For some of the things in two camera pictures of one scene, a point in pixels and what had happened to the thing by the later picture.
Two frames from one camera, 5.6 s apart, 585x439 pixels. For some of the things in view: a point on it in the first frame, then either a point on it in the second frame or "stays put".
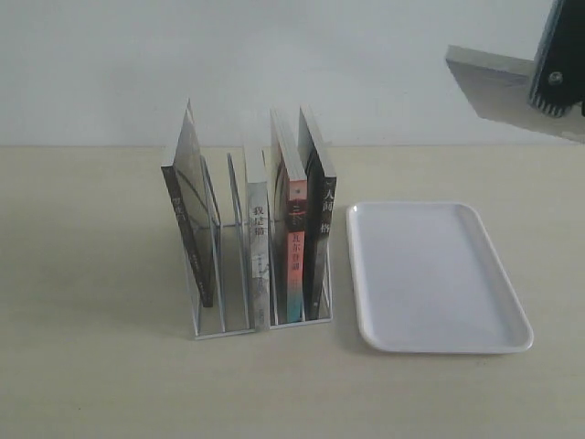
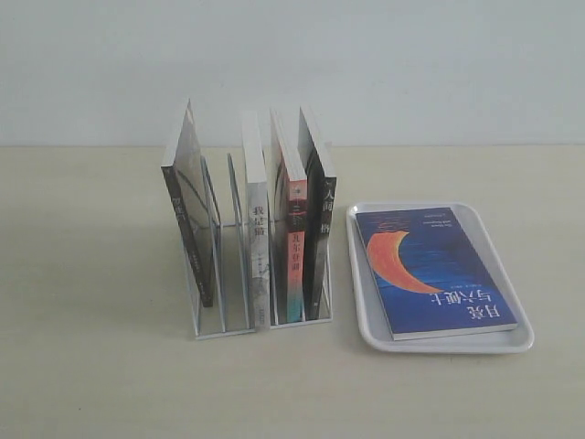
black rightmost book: (320, 185) stays put
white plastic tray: (430, 279) stays put
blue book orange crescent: (498, 88) -> (431, 281)
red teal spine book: (289, 187) stays put
